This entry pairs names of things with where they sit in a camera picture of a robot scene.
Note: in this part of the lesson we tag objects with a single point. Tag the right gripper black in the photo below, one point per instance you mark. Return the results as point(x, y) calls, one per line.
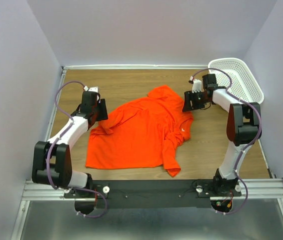
point(188, 96)

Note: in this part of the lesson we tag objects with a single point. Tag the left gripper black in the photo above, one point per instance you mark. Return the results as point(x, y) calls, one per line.
point(103, 112)

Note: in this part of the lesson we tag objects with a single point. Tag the orange t shirt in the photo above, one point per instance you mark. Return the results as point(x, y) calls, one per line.
point(143, 133)

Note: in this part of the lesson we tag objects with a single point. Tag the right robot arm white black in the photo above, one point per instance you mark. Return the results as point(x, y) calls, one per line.
point(243, 127)

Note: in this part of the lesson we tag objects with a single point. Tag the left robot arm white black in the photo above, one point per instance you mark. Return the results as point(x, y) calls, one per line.
point(52, 163)

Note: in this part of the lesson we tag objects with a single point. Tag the white perforated plastic basket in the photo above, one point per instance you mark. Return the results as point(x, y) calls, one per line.
point(234, 73)

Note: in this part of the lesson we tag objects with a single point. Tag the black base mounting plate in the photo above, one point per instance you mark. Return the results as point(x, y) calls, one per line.
point(154, 194)

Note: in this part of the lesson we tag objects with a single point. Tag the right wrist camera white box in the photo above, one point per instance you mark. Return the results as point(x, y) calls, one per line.
point(196, 85)

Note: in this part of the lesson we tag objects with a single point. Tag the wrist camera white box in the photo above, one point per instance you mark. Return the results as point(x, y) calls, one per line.
point(91, 89)
point(196, 85)

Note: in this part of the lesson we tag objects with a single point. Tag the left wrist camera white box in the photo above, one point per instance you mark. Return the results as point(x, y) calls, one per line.
point(91, 89)

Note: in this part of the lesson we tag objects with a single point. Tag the aluminium frame rail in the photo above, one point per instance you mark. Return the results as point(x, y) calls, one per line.
point(270, 188)

